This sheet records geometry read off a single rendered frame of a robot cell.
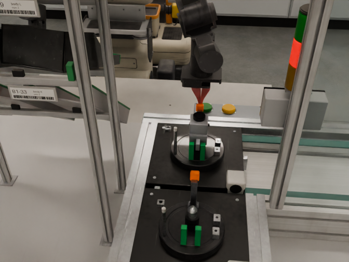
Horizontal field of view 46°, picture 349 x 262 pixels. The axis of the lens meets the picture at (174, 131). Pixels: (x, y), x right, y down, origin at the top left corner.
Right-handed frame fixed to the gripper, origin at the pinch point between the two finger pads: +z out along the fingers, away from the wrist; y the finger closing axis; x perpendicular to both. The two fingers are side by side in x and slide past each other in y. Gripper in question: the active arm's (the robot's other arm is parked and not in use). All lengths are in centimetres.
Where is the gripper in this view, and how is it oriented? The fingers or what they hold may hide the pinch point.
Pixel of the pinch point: (200, 102)
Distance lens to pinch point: 110.6
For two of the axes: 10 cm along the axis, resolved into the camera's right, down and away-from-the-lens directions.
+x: 1.0, -6.1, 7.9
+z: 0.1, 7.9, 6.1
